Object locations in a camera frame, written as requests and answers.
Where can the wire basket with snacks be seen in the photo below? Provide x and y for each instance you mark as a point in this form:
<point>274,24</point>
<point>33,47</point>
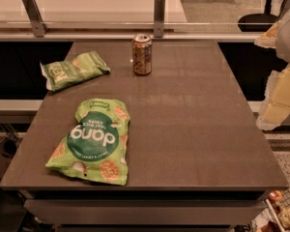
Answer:
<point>275,217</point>

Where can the black office chair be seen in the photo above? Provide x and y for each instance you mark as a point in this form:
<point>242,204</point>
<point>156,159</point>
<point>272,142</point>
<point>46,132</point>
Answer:
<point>259,22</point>

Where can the middle metal railing bracket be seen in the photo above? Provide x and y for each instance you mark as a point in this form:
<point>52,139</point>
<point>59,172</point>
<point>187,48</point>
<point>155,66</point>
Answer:
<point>159,13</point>

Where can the green dang rice chips bag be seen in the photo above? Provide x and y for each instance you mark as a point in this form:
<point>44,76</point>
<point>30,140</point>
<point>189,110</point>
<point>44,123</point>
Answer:
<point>95,149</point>

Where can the brown soda can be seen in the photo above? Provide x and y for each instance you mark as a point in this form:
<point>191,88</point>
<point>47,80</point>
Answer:
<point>142,54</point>

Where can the green jalapeno chip bag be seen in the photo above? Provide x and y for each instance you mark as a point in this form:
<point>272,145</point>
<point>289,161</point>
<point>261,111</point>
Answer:
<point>64,74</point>

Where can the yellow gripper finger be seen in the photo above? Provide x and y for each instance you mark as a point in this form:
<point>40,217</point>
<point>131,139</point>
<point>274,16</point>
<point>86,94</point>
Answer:
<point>268,39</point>
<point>275,108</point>

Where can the metal railing bracket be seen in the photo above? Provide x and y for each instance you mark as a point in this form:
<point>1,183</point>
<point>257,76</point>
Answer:
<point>159,13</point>
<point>38,27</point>

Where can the left metal railing bracket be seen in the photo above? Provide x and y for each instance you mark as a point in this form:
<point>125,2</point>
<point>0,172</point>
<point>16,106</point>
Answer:
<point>38,27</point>

